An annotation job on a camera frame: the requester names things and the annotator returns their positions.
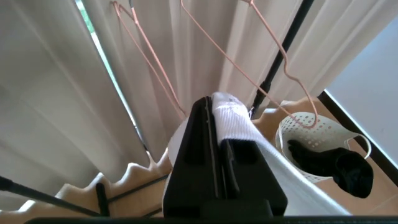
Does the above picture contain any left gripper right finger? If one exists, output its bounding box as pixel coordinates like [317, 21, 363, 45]
[220, 138, 289, 218]

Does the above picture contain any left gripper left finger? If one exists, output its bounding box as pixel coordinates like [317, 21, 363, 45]
[163, 96, 227, 218]

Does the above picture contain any white printed t-shirt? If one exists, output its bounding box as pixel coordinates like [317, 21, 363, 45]
[161, 91, 352, 218]

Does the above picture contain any white laundry basket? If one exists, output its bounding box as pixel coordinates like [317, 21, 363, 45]
[275, 111, 373, 184]

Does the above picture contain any pink clothes hanger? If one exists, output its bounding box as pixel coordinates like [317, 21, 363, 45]
[179, 0, 320, 130]
[111, 0, 188, 121]

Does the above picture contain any black clothes rack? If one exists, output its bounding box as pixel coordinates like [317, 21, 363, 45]
[0, 0, 315, 218]

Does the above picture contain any black garment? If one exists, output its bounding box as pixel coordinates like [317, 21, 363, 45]
[287, 139, 374, 199]

